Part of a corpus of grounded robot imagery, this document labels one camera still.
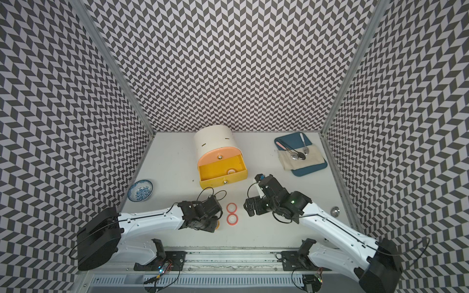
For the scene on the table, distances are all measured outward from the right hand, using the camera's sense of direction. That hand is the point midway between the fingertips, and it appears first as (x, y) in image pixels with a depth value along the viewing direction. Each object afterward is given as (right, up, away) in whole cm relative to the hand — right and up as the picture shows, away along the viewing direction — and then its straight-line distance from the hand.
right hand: (255, 207), depth 76 cm
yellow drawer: (-19, +12, +13) cm, 26 cm away
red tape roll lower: (-9, -10, +7) cm, 15 cm away
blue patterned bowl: (-58, +3, +16) cm, 60 cm away
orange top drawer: (-16, +22, +6) cm, 28 cm away
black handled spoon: (+29, +21, +30) cm, 47 cm away
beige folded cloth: (+36, +19, +30) cm, 50 cm away
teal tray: (+28, +30, +39) cm, 57 cm away
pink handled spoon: (+24, +20, +29) cm, 43 cm away
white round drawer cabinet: (-21, +30, +11) cm, 38 cm away
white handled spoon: (+32, +24, +32) cm, 52 cm away
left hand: (-20, -11, +6) cm, 23 cm away
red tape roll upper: (-11, -6, +10) cm, 16 cm away
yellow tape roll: (-11, +14, +11) cm, 21 cm away
